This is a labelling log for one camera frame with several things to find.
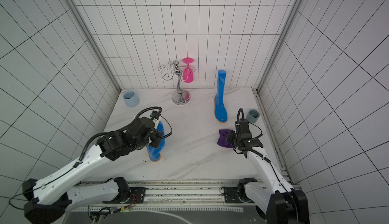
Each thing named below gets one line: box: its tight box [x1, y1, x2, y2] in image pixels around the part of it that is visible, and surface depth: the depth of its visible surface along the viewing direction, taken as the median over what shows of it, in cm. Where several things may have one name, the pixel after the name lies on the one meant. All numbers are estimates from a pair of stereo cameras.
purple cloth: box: [217, 129, 234, 148], surface depth 86 cm
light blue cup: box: [122, 90, 140, 108], surface depth 112 cm
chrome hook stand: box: [157, 60, 197, 105], surface depth 103 cm
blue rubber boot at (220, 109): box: [214, 69, 228, 123], surface depth 101 cm
